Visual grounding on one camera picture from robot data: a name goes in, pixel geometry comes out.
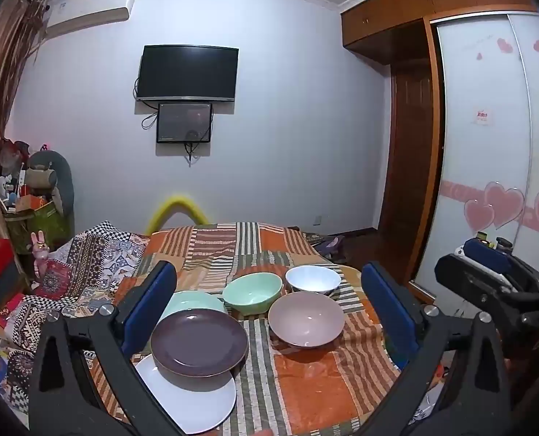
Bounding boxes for white air conditioner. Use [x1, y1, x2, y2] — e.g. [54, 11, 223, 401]
[44, 0, 136, 39]

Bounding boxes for green plate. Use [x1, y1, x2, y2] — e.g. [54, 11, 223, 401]
[160, 291, 228, 328]

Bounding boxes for white bowl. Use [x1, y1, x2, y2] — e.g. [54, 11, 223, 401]
[286, 265, 343, 298]

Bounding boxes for purple plate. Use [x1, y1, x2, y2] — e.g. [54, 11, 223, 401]
[150, 309, 249, 378]

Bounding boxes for striped patchwork quilt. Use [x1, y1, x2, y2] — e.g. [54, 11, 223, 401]
[88, 222, 434, 436]

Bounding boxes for pink bowl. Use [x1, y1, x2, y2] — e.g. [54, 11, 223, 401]
[268, 291, 345, 348]

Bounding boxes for small wall monitor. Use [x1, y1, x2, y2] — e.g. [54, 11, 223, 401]
[157, 102, 213, 144]

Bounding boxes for wooden door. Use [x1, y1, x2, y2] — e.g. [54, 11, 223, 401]
[377, 66, 436, 237]

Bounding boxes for green bowl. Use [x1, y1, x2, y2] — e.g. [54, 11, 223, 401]
[222, 272, 283, 316]

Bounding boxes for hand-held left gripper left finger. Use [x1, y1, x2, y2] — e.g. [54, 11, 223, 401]
[28, 260, 188, 436]

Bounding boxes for green box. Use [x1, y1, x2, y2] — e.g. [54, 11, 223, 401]
[6, 200, 70, 255]

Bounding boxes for white plate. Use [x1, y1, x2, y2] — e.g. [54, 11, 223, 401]
[135, 354, 237, 434]

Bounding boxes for pile of assorted toys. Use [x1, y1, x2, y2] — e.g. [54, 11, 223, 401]
[0, 138, 52, 214]

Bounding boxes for dark grey box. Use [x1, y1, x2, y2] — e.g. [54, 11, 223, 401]
[0, 263, 27, 305]

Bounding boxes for yellow foam tube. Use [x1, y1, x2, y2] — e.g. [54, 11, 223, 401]
[146, 194, 211, 236]

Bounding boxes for dark purple cloth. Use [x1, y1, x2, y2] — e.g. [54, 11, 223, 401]
[317, 235, 347, 262]

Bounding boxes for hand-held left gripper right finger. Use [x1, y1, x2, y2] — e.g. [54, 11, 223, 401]
[360, 261, 512, 436]

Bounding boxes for patterned blanket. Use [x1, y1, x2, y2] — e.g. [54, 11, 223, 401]
[0, 220, 152, 414]

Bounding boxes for pink bunny toy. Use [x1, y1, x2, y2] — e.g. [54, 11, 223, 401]
[31, 231, 52, 278]

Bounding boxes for wooden wardrobe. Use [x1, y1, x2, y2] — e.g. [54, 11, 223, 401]
[341, 0, 539, 300]

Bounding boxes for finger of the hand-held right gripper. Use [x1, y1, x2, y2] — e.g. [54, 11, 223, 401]
[434, 253, 502, 314]

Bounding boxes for grey plush toy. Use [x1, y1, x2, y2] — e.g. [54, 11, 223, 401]
[26, 150, 75, 219]

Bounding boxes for wall television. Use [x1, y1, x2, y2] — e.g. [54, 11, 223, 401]
[137, 45, 239, 102]

